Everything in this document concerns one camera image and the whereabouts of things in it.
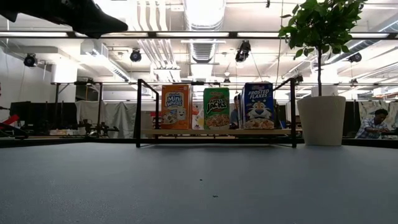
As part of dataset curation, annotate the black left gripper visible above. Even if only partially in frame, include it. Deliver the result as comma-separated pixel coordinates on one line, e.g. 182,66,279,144
21,0,129,39

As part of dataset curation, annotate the green Apple Jacks cereal box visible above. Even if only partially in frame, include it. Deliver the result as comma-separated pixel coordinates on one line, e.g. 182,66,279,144
203,87,231,131

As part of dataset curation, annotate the gray draped cloth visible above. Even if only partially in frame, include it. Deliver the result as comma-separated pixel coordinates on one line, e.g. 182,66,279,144
75,100,138,139

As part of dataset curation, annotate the black monitor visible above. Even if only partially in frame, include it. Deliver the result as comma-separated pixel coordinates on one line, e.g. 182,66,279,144
9,101,78,134
274,104,292,130

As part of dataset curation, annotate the red angled bar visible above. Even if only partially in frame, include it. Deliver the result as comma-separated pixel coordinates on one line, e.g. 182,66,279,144
0,113,20,127

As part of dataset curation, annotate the black curved tube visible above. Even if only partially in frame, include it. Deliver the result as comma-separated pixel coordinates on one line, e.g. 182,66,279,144
0,122,29,140

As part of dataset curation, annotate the person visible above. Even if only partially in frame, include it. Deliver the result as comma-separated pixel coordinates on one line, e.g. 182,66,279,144
355,108,393,140
229,95,239,129

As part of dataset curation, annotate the blue table mat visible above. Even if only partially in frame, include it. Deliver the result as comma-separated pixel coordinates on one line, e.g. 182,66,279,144
0,142,398,224

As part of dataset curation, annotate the green leafy plant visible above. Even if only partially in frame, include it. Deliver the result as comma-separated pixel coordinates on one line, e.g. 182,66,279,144
277,0,365,98

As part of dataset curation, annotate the white plant pot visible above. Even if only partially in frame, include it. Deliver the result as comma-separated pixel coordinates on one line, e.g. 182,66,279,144
296,95,347,147

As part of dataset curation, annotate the black metal background frame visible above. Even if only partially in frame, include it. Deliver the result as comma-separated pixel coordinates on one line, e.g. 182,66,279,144
50,79,104,138

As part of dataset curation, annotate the silver ceiling air duct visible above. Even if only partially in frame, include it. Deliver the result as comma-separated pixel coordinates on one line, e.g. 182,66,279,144
182,0,227,65

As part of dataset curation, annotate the black metal table frame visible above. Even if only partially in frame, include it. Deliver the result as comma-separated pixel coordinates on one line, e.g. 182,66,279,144
0,136,398,149

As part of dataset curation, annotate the wooden shelf black metal frame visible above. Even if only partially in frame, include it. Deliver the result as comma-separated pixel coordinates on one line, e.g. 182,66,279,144
135,77,298,149

